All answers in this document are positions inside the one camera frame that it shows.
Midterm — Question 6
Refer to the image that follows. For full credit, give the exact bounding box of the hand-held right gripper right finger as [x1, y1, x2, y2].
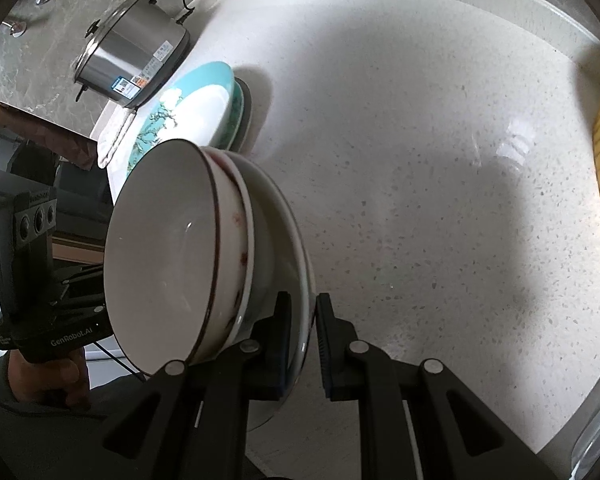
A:
[315, 292, 556, 480]

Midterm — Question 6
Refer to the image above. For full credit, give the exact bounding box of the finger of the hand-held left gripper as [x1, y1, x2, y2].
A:
[56, 287, 107, 318]
[55, 265, 106, 293]

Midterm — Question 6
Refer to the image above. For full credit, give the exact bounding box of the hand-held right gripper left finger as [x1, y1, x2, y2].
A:
[102, 290, 293, 480]

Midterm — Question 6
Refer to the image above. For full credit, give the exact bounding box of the dark rimmed patterned bowl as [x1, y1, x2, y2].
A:
[104, 138, 246, 378]

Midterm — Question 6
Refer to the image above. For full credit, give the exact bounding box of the large white bowl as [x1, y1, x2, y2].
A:
[230, 152, 315, 433]

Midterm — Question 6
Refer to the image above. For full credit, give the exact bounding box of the large deep teal floral plate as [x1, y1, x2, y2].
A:
[126, 61, 235, 183]

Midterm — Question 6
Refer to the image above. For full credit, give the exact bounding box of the small teal floral plate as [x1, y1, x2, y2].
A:
[220, 77, 244, 151]

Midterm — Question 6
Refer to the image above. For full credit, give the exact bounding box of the grey rimmed white plate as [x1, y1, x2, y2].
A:
[230, 76, 253, 158]

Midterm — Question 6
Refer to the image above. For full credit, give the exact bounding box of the person's left forearm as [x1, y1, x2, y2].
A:
[0, 355, 146, 480]

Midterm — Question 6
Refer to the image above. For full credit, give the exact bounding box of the person's left hand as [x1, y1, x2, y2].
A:
[7, 347, 93, 411]

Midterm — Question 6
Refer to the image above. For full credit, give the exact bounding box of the dark brown box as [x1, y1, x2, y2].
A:
[0, 94, 101, 171]

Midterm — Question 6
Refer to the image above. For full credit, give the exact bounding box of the white cloth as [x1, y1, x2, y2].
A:
[96, 105, 138, 168]

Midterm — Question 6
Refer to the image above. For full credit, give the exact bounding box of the stainless steel electric pot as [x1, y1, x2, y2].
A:
[71, 0, 191, 109]

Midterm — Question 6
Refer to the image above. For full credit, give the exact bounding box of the thin black cable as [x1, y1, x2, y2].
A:
[97, 342, 146, 378]

